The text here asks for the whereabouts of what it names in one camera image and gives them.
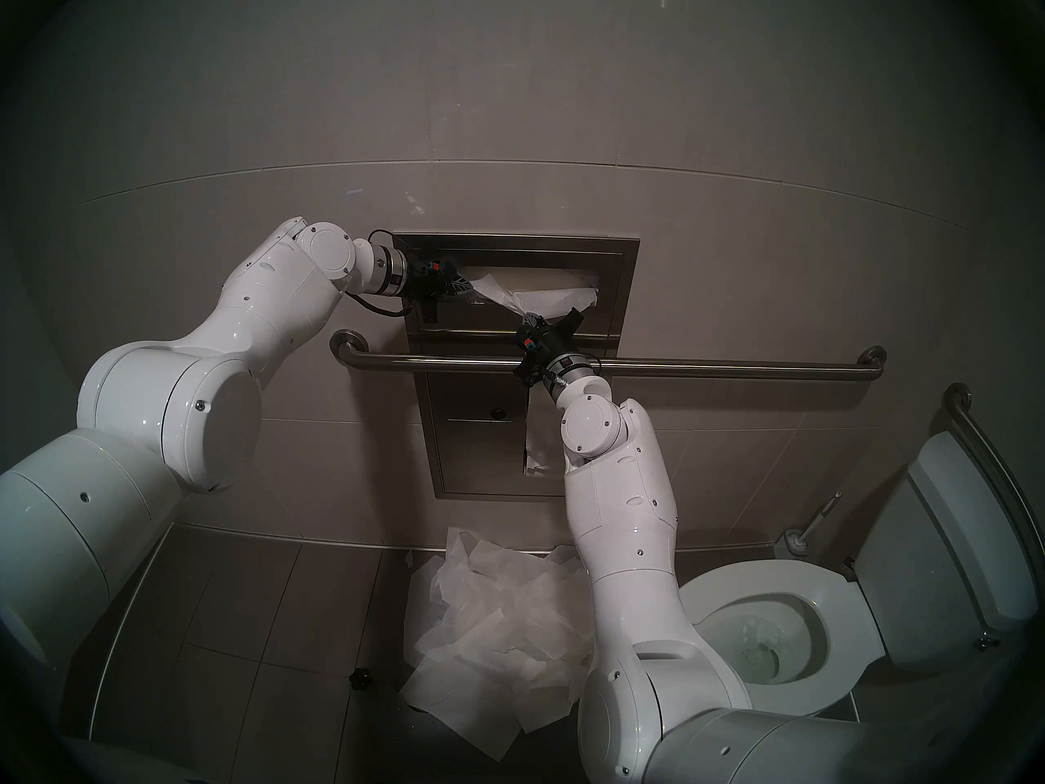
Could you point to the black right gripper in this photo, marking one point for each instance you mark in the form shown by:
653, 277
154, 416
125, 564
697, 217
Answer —
549, 356

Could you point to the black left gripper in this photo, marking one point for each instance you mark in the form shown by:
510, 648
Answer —
423, 276

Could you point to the paper seat cover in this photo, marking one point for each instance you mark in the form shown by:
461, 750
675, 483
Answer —
498, 288

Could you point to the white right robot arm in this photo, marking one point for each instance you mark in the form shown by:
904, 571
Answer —
620, 529

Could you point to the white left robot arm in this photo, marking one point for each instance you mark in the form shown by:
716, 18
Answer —
163, 398

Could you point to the pile of paper seat covers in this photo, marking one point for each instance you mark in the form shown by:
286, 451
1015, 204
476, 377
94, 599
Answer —
490, 627

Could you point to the white toilet brush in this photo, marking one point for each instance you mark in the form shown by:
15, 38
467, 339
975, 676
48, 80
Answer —
790, 543

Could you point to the white toilet seat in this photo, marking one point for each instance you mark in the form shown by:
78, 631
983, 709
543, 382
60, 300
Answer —
759, 578

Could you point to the long steel grab bar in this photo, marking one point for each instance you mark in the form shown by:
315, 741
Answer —
735, 368

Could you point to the small black knob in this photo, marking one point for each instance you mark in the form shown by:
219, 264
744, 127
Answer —
360, 679

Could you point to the short steel grab bar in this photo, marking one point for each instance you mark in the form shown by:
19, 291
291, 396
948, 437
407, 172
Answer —
955, 396

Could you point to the stainless steel wall dispenser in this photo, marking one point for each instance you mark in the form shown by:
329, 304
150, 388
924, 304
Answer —
465, 456

